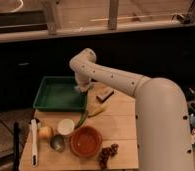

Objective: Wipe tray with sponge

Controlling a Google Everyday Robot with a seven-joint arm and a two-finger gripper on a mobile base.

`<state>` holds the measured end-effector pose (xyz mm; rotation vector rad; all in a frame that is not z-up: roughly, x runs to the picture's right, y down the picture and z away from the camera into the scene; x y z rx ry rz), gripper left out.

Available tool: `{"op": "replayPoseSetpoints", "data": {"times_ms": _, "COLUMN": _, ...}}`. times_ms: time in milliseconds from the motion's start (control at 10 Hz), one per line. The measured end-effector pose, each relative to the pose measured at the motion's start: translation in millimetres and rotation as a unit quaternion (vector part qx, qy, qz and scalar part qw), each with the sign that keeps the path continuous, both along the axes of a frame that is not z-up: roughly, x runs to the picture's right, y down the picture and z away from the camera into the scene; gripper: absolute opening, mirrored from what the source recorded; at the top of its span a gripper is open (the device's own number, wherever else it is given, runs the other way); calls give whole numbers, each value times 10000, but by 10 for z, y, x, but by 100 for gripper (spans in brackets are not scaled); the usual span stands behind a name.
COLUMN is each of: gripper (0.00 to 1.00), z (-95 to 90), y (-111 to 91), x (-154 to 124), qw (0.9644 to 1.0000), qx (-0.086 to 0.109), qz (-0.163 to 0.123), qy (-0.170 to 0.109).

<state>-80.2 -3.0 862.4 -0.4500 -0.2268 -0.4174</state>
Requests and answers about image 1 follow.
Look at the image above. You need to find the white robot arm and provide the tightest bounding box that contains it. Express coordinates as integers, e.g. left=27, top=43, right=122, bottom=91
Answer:
left=69, top=48, right=195, bottom=171

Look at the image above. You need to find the green plastic tray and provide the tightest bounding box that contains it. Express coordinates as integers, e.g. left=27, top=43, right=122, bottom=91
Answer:
left=33, top=76, right=87, bottom=112

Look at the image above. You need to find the brown black eraser block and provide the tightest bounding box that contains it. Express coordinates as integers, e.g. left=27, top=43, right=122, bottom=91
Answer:
left=96, top=87, right=114, bottom=103

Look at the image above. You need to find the green chili pepper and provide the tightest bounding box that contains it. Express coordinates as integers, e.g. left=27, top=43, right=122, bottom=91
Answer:
left=75, top=110, right=88, bottom=129

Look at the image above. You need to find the white cup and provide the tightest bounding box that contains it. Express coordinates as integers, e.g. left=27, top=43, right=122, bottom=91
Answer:
left=57, top=119, right=75, bottom=136

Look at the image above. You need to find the wooden folding table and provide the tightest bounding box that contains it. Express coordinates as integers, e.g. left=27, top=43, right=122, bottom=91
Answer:
left=19, top=91, right=138, bottom=171

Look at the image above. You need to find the orange bowl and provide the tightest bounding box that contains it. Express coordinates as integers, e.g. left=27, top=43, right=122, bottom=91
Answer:
left=70, top=126, right=102, bottom=158

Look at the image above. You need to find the yellow onion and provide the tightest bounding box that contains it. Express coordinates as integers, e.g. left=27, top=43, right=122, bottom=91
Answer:
left=38, top=126, right=53, bottom=139

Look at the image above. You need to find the metal cup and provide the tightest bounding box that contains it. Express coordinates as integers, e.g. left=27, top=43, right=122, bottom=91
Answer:
left=50, top=134, right=65, bottom=152

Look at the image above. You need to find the bunch of dark grapes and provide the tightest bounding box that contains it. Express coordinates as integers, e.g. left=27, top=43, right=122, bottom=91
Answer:
left=98, top=144, right=119, bottom=170

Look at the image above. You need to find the black pole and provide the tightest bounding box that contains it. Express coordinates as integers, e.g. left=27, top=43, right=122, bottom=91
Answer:
left=13, top=122, right=19, bottom=171

